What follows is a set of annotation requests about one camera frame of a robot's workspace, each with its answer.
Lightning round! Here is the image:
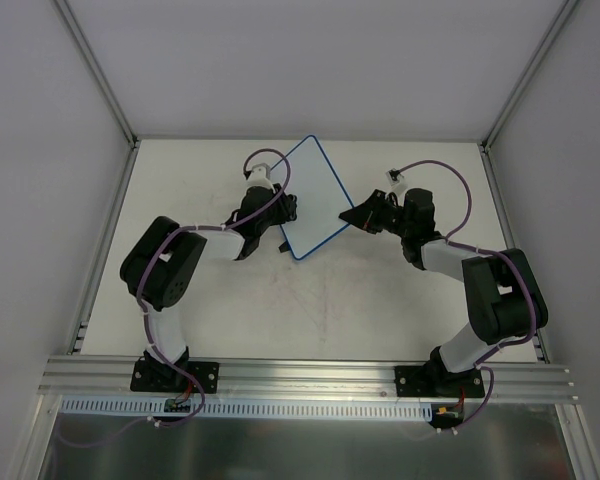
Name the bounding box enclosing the blue framed whiteboard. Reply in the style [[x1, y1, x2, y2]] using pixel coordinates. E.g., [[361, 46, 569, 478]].
[[271, 135, 354, 261]]

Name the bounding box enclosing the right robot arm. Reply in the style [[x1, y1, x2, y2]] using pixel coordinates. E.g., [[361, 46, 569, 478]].
[[339, 188, 548, 398]]

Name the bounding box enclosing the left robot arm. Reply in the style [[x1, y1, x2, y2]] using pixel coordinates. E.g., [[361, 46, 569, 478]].
[[120, 184, 297, 396]]

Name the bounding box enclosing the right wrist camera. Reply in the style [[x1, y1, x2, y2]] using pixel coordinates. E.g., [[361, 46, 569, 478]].
[[386, 169, 408, 198]]

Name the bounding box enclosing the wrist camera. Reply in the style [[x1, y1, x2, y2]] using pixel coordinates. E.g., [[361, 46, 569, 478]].
[[386, 169, 408, 198], [246, 163, 275, 191]]

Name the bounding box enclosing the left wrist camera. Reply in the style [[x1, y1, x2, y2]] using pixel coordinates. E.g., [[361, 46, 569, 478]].
[[246, 163, 275, 191]]

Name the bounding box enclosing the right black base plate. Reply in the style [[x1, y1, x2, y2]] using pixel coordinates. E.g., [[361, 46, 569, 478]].
[[393, 365, 485, 399]]

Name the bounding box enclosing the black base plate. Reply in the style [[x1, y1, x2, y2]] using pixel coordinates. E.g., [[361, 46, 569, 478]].
[[393, 365, 485, 399], [130, 356, 220, 394]]

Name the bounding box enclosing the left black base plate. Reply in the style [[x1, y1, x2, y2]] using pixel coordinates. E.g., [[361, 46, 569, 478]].
[[130, 356, 220, 394]]

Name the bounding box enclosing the white slotted cable duct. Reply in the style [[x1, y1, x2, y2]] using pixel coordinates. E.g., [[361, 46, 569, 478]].
[[59, 395, 433, 422]]

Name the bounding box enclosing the aluminium mounting rail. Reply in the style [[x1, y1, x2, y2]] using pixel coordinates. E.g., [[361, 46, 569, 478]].
[[37, 355, 580, 404]]

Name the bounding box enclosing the right aluminium frame post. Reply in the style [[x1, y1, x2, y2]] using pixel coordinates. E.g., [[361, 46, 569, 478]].
[[480, 0, 581, 152]]

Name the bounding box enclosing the aluminium frame post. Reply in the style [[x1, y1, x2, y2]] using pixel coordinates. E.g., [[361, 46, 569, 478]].
[[51, 0, 138, 148], [480, 0, 581, 152]]

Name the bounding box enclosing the left aluminium frame post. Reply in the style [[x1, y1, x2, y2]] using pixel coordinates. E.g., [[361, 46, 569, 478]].
[[51, 0, 138, 148]]

